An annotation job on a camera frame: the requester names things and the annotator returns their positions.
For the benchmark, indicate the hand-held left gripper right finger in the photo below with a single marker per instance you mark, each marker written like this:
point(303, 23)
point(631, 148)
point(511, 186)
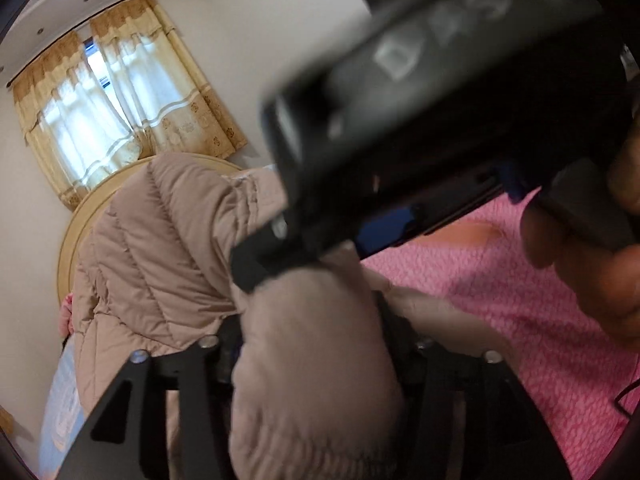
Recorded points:
point(440, 385)

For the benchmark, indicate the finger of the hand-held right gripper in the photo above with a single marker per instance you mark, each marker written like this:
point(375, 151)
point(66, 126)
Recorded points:
point(385, 230)

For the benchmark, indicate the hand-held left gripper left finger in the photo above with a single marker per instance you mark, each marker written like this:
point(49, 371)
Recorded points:
point(200, 375)

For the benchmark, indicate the tan puffer jacket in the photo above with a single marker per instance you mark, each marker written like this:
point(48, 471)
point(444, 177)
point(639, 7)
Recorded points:
point(165, 260)

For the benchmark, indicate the person's right hand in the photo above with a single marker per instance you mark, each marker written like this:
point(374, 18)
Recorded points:
point(600, 285)

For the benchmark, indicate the pink textured cloth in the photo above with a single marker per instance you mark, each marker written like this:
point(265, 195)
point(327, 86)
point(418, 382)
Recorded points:
point(500, 310)

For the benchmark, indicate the pink floral folded blanket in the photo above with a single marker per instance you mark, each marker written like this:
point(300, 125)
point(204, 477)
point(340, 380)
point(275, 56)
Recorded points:
point(65, 316)

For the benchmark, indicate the cream wooden headboard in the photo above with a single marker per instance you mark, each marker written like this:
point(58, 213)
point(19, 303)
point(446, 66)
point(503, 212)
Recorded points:
point(75, 230)

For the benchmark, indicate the yellow patterned window curtain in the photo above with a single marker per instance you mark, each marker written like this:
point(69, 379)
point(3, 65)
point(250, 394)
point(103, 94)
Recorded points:
point(190, 125)

